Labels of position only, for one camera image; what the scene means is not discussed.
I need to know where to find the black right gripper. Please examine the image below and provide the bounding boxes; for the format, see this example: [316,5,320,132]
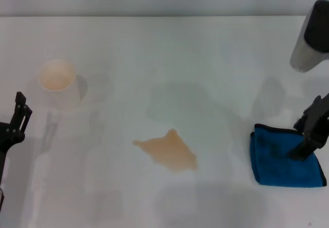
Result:
[288,92,329,162]

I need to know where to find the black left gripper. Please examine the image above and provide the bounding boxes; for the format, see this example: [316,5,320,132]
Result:
[0,91,33,188]

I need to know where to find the blue rag with black trim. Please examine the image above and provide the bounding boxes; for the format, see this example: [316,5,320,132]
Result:
[249,123,327,187]

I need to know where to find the brown water stain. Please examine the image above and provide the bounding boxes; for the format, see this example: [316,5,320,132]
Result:
[132,128,198,173]

